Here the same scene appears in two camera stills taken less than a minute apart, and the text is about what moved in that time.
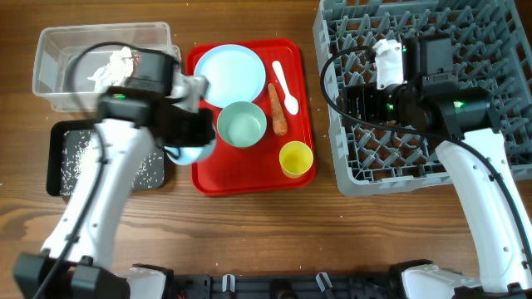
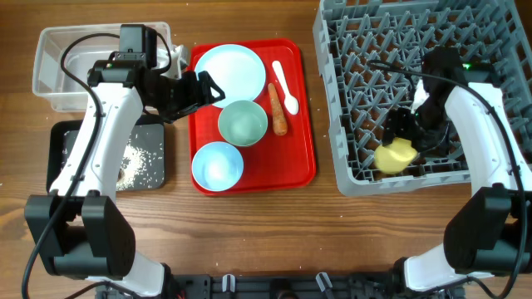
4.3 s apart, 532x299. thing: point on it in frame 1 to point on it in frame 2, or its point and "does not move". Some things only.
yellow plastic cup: [296, 158] to [396, 157]
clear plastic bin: [66, 56] does not move
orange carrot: [278, 117] does not move
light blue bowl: [189, 154] to [217, 166]
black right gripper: [366, 95] to [396, 124]
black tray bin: [68, 149] does not move
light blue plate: [234, 72] does not move
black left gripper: [200, 128] to [192, 95]
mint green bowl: [241, 124] does not move
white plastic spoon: [291, 103] does not move
